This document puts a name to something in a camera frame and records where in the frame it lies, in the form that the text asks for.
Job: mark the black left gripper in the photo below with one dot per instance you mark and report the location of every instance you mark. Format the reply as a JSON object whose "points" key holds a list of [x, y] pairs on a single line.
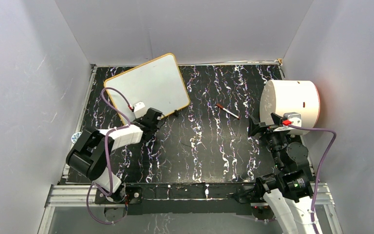
{"points": [[139, 120]]}

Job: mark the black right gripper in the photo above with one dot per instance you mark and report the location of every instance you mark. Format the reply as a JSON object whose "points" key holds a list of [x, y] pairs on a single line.
{"points": [[254, 126]]}

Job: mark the white marker pen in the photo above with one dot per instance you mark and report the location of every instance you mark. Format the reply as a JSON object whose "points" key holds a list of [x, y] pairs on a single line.
{"points": [[231, 113]]}

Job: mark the yellow framed whiteboard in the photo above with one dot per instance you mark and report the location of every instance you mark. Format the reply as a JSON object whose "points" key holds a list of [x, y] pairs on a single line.
{"points": [[157, 84]]}

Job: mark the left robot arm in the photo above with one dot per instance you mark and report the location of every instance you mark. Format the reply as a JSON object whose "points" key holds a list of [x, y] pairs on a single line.
{"points": [[90, 155]]}

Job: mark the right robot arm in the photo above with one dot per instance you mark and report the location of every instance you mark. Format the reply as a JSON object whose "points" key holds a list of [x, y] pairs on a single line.
{"points": [[289, 192]]}

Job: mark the white cylindrical container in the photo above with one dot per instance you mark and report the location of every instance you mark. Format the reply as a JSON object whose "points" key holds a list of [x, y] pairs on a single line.
{"points": [[287, 96]]}

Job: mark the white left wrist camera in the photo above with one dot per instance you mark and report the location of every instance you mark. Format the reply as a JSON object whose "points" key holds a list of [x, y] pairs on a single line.
{"points": [[139, 109]]}

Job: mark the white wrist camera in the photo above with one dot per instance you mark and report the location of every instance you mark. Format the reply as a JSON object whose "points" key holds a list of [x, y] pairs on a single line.
{"points": [[139, 109], [292, 118]]}

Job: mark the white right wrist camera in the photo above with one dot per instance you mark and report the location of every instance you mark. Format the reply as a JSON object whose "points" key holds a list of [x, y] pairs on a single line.
{"points": [[292, 118]]}

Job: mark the aluminium base frame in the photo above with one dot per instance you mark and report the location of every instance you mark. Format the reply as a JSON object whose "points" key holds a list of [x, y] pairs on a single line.
{"points": [[75, 196]]}

